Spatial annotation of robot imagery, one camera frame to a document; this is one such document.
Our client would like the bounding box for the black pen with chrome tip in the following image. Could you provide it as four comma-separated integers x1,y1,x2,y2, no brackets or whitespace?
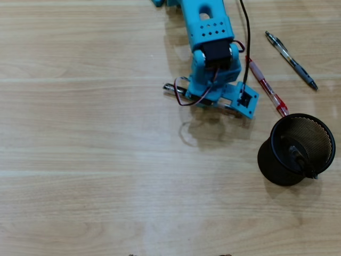
289,145,319,180

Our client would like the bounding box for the red pen with pink grip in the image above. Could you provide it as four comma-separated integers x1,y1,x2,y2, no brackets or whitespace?
245,55,290,118

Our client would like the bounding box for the clear pen with grey grip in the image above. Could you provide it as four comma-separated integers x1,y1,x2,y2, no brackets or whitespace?
265,31,319,91

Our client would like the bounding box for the black mesh pen holder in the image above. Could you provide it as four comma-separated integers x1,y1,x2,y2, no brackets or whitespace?
257,113,336,187

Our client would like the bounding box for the red white black servo wire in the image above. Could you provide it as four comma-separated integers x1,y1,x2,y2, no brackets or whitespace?
174,76,221,107
232,39,246,53

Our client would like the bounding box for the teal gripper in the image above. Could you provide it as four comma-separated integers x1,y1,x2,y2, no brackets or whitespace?
185,79,233,109

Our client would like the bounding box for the black camera cable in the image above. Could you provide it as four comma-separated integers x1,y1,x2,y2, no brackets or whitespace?
239,0,251,101

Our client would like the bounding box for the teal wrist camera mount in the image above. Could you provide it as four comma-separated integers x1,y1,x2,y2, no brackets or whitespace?
223,81,260,119

